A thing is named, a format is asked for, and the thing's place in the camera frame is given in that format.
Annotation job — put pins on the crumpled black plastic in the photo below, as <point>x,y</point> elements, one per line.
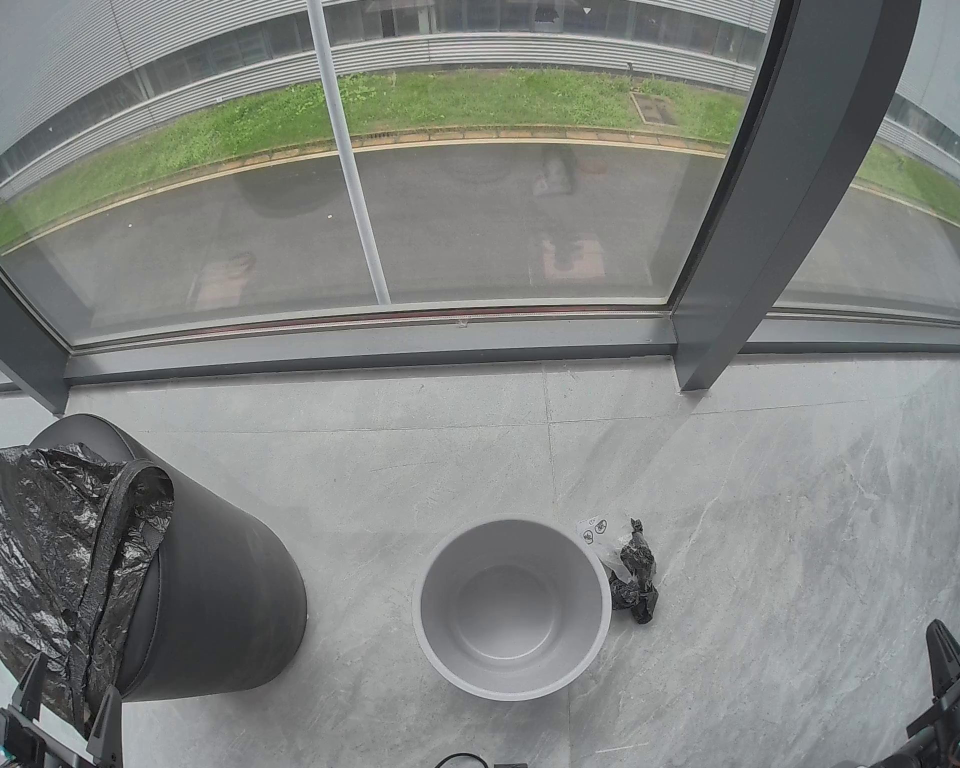
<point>637,592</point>

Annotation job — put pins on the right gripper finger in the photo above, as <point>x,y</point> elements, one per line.
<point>937,675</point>

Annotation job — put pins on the white trash bin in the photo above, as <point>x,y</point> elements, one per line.
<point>510,600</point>

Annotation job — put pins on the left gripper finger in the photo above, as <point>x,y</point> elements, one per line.
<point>33,686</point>
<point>106,727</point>

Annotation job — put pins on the black plastic bag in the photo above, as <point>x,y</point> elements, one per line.
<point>52,540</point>

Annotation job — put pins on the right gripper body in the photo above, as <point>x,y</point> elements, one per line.
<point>941,739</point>

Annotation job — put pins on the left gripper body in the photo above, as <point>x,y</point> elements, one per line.
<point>22,742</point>

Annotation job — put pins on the window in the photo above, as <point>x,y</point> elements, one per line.
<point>525,225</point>

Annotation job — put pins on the clear printed wrapper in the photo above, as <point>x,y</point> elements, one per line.
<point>600,537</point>

